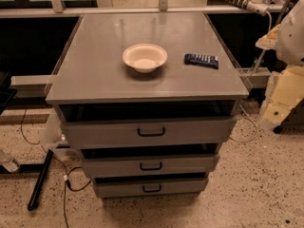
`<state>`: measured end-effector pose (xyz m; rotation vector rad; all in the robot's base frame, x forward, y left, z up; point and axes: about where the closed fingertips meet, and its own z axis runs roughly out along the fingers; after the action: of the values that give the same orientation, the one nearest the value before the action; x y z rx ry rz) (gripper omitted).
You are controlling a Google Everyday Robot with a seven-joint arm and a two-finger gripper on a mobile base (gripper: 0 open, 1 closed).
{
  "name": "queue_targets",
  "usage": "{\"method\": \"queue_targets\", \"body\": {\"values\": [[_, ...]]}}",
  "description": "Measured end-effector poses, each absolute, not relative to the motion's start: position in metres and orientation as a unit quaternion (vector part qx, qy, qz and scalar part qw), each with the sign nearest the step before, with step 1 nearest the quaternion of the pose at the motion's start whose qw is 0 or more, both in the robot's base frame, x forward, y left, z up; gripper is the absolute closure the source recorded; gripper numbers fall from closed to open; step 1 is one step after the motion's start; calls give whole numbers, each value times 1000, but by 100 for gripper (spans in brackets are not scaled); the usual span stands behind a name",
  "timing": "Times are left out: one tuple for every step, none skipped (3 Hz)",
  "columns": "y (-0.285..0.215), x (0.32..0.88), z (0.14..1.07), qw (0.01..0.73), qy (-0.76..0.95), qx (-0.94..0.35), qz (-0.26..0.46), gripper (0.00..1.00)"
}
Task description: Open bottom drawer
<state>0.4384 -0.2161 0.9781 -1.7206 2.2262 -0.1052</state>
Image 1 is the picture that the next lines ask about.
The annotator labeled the grey drawer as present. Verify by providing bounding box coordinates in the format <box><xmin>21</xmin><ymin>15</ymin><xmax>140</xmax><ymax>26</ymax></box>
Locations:
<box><xmin>62</xmin><ymin>116</ymin><xmax>236</xmax><ymax>149</ymax></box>
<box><xmin>93</xmin><ymin>178</ymin><xmax>208</xmax><ymax>199</ymax></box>
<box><xmin>82</xmin><ymin>154</ymin><xmax>219</xmax><ymax>178</ymax></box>

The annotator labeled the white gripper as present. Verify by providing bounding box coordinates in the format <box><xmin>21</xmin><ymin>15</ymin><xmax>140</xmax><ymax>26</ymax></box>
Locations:
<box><xmin>257</xmin><ymin>65</ymin><xmax>304</xmax><ymax>128</ymax></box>

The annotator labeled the grey middle drawer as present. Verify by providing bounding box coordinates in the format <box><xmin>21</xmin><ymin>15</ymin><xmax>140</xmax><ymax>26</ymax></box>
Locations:
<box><xmin>82</xmin><ymin>154</ymin><xmax>219</xmax><ymax>178</ymax></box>

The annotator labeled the grey bottom drawer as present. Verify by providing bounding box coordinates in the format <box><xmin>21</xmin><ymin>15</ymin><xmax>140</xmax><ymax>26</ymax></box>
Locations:
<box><xmin>93</xmin><ymin>178</ymin><xmax>208</xmax><ymax>199</ymax></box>

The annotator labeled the white power strip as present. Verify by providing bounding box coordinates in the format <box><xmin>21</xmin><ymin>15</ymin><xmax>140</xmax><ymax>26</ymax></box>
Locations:
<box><xmin>225</xmin><ymin>0</ymin><xmax>269</xmax><ymax>16</ymax></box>

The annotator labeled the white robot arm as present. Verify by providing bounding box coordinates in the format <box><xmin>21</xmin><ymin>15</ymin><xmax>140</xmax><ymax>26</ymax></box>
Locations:
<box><xmin>256</xmin><ymin>0</ymin><xmax>304</xmax><ymax>129</ymax></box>

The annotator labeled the grey top drawer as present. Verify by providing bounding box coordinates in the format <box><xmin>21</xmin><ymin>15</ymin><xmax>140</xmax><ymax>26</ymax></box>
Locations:
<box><xmin>62</xmin><ymin>116</ymin><xmax>236</xmax><ymax>149</ymax></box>

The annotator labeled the black floor cable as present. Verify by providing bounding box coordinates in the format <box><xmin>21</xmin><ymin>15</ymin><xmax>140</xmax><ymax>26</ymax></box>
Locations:
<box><xmin>19</xmin><ymin>106</ymin><xmax>93</xmax><ymax>228</ymax></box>

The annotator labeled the dark object at left edge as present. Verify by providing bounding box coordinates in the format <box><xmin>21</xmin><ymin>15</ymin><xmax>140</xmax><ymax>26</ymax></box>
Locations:
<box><xmin>0</xmin><ymin>72</ymin><xmax>17</xmax><ymax>115</ymax></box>

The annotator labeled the grey drawer cabinet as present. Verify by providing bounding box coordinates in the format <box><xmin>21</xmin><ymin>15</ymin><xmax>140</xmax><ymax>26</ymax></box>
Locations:
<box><xmin>45</xmin><ymin>11</ymin><xmax>250</xmax><ymax>200</ymax></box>

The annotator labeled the white power cable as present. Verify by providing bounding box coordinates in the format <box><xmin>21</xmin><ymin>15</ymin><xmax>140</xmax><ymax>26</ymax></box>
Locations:
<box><xmin>228</xmin><ymin>9</ymin><xmax>274</xmax><ymax>143</ymax></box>

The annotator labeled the dark blue snack packet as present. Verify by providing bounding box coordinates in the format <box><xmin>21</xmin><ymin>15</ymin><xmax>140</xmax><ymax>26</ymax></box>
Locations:
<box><xmin>184</xmin><ymin>53</ymin><xmax>219</xmax><ymax>69</ymax></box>

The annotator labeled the black floor bar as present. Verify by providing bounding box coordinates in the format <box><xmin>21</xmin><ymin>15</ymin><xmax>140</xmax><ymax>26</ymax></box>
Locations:
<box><xmin>28</xmin><ymin>150</ymin><xmax>53</xmax><ymax>211</ymax></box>

